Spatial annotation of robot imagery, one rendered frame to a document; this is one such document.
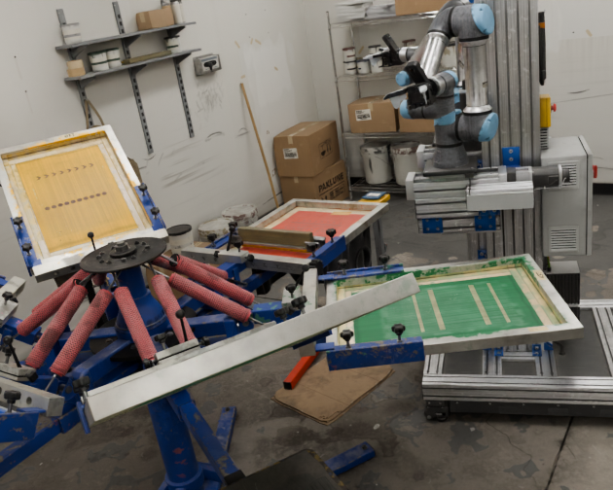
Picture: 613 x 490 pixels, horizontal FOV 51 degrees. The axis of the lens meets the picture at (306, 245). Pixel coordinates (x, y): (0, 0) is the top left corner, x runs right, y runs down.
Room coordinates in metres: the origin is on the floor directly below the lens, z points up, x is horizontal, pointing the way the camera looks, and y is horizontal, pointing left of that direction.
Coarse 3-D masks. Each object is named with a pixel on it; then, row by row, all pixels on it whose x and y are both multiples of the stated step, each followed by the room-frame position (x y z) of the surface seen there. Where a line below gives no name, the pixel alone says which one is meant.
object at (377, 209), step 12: (288, 204) 3.36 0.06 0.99; (300, 204) 3.39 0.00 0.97; (312, 204) 3.34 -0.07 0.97; (324, 204) 3.30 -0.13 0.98; (336, 204) 3.26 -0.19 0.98; (348, 204) 3.21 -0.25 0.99; (360, 204) 3.17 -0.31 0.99; (372, 204) 3.14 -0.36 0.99; (384, 204) 3.11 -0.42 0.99; (276, 216) 3.25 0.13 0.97; (372, 216) 2.97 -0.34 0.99; (348, 228) 2.84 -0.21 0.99; (360, 228) 2.86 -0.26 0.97; (348, 240) 2.77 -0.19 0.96
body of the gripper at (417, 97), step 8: (432, 80) 2.35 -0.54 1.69; (408, 88) 2.30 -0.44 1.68; (416, 88) 2.27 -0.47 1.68; (432, 88) 2.35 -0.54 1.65; (408, 96) 2.31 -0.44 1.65; (416, 96) 2.29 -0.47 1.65; (432, 96) 2.34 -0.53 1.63; (408, 104) 2.30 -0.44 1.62; (416, 104) 2.29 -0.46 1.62; (424, 104) 2.28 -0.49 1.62
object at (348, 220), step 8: (328, 216) 3.17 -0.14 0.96; (336, 216) 3.15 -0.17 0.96; (344, 216) 3.13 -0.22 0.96; (352, 216) 3.11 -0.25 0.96; (360, 216) 3.09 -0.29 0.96; (344, 224) 3.01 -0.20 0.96; (352, 224) 3.00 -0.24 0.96; (328, 240) 2.83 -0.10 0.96; (288, 256) 2.71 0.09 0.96; (296, 256) 2.70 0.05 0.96; (304, 256) 2.68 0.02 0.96
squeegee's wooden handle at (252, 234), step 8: (240, 232) 2.90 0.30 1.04; (248, 232) 2.87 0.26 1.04; (256, 232) 2.84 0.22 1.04; (264, 232) 2.82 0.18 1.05; (272, 232) 2.79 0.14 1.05; (280, 232) 2.76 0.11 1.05; (288, 232) 2.74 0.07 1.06; (296, 232) 2.72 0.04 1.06; (304, 232) 2.70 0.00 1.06; (248, 240) 2.88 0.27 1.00; (256, 240) 2.85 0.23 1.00; (264, 240) 2.82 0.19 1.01; (272, 240) 2.79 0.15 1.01; (280, 240) 2.77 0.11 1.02; (288, 240) 2.74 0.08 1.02; (296, 240) 2.72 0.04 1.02; (304, 240) 2.69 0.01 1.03; (312, 240) 2.69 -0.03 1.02
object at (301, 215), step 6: (294, 216) 3.26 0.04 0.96; (300, 216) 3.24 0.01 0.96; (306, 216) 3.22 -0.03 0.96; (312, 216) 3.21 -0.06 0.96; (318, 216) 3.19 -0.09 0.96; (324, 216) 3.18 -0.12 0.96; (282, 222) 3.19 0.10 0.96; (288, 222) 3.18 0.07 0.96; (276, 228) 3.10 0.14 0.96; (252, 252) 2.83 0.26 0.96; (258, 252) 2.82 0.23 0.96; (264, 252) 2.81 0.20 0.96; (270, 252) 2.80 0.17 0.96
